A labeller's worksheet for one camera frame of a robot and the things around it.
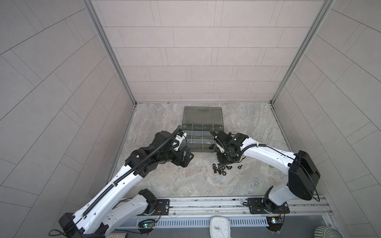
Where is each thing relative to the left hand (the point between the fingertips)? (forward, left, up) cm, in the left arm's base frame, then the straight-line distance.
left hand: (188, 151), depth 69 cm
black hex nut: (-4, -19, -19) cm, 27 cm away
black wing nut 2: (0, -29, -19) cm, 35 cm away
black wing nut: (-1, -23, -19) cm, 29 cm away
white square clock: (-28, -14, -16) cm, 35 cm away
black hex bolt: (-1, -14, -19) cm, 23 cm away
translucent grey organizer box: (+33, -5, -21) cm, 39 cm away
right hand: (0, -17, -14) cm, 22 cm away
